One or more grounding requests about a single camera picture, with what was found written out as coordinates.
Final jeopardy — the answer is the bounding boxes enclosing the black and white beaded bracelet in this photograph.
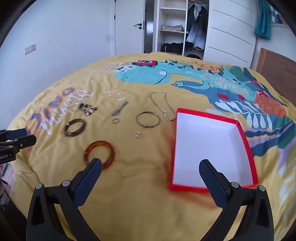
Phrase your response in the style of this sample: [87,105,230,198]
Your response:
[79,103,98,116]

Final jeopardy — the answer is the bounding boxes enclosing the amber resin bangle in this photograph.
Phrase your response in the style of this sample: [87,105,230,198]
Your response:
[84,140,115,170]

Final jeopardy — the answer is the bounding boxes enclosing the wooden headboard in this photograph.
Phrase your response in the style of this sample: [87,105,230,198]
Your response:
[255,47,296,93]

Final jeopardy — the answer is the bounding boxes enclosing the thin metal bangle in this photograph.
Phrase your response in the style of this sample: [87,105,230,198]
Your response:
[136,111,161,128]

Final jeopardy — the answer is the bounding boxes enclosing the folded black clothes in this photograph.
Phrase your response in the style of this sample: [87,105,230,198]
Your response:
[161,42,183,53]

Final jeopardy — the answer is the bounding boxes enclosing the white wardrobe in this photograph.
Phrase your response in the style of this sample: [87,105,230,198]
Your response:
[154,0,261,69]

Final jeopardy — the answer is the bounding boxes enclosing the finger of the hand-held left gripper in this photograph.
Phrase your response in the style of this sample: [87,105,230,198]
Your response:
[0,128,28,141]
[0,135,37,151]

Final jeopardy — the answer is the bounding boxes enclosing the red cardboard box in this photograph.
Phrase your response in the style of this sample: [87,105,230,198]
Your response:
[169,108,259,193]

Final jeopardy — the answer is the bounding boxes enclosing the dark brown bangle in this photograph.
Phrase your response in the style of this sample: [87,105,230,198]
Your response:
[64,118,87,138]

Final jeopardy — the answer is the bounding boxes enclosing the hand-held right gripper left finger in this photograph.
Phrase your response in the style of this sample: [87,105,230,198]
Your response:
[27,158,102,241]

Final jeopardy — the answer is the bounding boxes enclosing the folded beige clothes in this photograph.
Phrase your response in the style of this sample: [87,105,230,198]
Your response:
[160,24,184,32]

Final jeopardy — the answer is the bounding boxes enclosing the white door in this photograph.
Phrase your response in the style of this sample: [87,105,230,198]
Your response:
[115,0,145,56]

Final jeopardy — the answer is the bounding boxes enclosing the silver hair clip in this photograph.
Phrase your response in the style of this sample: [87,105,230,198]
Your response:
[112,101,128,116]

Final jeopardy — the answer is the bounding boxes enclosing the yellow dinosaur printed blanket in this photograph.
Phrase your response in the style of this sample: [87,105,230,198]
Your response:
[7,52,296,241]

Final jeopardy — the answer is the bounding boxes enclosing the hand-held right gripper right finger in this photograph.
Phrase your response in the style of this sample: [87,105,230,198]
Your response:
[199,159,275,241]

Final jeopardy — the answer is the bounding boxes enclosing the hanging dark coats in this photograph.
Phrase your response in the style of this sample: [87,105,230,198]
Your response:
[185,3,209,50]

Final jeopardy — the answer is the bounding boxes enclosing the teal hanging cloth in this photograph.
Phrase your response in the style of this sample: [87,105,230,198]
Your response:
[254,0,272,40]

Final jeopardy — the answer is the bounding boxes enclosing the silver chain necklace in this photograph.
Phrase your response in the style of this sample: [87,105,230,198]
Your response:
[149,91,177,122]

